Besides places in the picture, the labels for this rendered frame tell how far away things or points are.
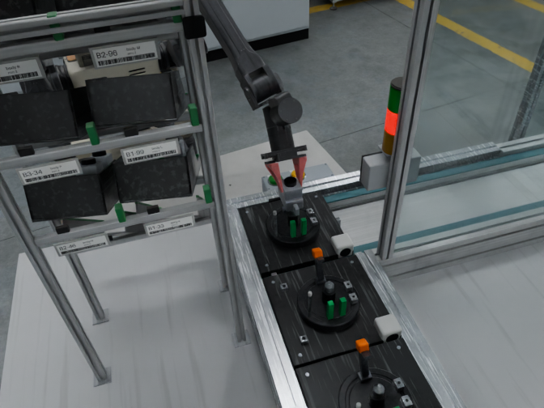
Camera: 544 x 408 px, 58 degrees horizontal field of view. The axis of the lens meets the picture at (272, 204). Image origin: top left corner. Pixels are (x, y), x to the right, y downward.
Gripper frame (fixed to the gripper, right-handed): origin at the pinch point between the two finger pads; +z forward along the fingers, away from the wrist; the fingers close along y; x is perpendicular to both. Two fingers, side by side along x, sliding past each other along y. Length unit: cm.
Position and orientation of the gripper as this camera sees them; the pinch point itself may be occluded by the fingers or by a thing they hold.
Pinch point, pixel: (291, 186)
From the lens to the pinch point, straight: 117.3
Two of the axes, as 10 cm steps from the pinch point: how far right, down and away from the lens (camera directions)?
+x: -2.0, -0.7, 9.8
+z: 2.0, 9.7, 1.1
